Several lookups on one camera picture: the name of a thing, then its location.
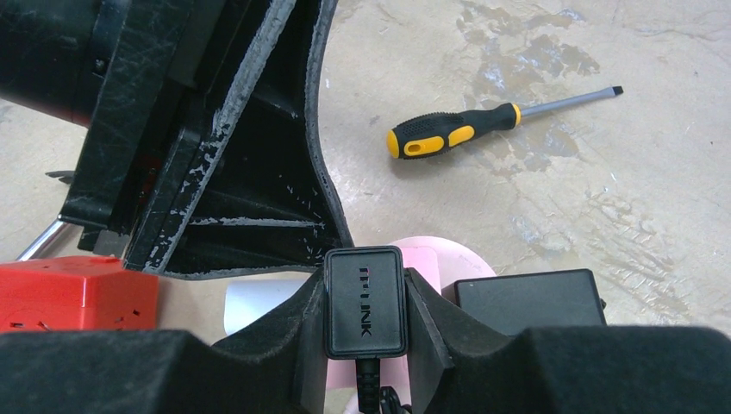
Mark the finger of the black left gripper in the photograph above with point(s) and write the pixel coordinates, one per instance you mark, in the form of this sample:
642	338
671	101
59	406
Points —
242	187

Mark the black yellow flathead screwdriver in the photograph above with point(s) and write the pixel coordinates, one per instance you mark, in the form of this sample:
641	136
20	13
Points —
439	132

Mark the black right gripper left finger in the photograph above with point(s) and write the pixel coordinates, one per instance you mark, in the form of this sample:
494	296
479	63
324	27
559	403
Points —
274	365

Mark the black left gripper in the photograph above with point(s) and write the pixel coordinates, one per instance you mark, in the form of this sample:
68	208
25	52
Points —
131	73

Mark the red cube socket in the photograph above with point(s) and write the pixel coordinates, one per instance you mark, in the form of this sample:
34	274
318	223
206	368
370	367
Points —
76	293

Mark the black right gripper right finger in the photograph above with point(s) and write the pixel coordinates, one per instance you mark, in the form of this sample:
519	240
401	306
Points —
612	369

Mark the pink cube power socket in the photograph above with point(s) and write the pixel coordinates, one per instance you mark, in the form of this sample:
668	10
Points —
422	268

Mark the black power adapter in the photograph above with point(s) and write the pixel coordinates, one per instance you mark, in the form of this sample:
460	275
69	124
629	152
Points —
366	310

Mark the black steel claw hammer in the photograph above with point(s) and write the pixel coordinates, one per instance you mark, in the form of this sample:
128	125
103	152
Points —
46	241

